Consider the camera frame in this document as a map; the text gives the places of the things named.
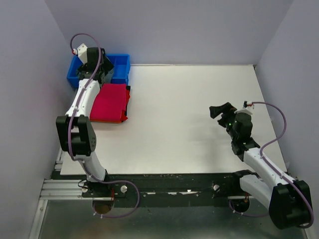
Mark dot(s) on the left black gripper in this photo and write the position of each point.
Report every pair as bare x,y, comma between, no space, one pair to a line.
107,65

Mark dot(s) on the blue plastic divided bin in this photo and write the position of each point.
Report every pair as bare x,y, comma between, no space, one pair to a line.
121,64

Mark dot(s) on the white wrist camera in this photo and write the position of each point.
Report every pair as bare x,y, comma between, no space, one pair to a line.
248,107
81,53

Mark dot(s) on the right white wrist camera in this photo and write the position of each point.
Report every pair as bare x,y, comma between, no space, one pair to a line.
248,107

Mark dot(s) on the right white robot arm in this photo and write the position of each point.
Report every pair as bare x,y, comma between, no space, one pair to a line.
287,199

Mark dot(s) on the folded magenta t shirt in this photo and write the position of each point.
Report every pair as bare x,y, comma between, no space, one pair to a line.
108,104

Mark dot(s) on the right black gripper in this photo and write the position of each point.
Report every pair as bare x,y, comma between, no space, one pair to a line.
227,108

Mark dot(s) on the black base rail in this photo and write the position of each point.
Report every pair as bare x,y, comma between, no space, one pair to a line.
170,190

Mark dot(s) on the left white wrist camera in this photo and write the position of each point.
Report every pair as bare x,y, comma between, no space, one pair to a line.
81,53

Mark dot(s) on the aluminium extrusion frame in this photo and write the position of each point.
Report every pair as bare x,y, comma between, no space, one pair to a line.
46,183

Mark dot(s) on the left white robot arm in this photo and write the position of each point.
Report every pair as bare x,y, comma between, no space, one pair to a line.
75,131

